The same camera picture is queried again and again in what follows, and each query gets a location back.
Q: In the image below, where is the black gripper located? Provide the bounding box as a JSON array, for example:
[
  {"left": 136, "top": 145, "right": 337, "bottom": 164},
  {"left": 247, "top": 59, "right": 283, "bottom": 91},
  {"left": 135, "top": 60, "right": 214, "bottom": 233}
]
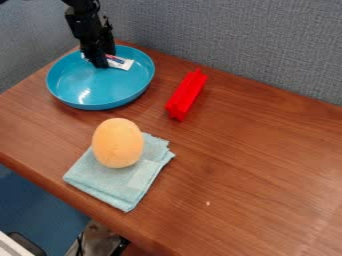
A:
[{"left": 64, "top": 6, "right": 116, "bottom": 68}]

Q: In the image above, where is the white toothpaste tube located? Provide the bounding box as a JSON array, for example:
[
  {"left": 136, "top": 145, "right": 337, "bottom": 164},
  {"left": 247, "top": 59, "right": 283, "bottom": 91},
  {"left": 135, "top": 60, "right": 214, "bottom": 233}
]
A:
[{"left": 80, "top": 51, "right": 134, "bottom": 71}]

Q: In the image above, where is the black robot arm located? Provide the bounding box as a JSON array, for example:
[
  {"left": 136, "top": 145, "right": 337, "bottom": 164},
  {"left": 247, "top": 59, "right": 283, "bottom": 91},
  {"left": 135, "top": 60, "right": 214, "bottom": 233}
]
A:
[{"left": 62, "top": 0, "right": 116, "bottom": 69}]

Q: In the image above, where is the blue plate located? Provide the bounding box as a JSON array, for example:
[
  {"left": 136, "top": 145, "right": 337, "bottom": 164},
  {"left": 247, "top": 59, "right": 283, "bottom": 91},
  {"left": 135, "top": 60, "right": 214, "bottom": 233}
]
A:
[{"left": 46, "top": 45, "right": 155, "bottom": 110}]

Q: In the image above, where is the red plastic block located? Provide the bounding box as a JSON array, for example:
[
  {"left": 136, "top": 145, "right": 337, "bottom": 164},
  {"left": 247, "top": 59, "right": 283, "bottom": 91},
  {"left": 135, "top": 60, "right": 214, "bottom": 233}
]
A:
[{"left": 164, "top": 69, "right": 209, "bottom": 121}]

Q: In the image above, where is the orange egg-shaped ball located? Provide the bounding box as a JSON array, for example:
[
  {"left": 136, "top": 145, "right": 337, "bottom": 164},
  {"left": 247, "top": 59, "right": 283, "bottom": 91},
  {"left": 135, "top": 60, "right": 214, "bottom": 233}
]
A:
[{"left": 91, "top": 118, "right": 144, "bottom": 168}]

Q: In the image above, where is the light blue folded cloth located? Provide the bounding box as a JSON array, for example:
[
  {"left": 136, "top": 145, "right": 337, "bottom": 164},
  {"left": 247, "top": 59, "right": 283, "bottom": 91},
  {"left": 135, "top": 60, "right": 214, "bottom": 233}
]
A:
[{"left": 63, "top": 133, "right": 175, "bottom": 212}]

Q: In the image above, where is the metal table leg bracket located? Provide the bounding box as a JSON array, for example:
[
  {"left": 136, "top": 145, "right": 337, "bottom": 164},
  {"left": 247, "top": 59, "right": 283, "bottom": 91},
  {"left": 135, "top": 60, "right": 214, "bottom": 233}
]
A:
[{"left": 64, "top": 220, "right": 130, "bottom": 256}]

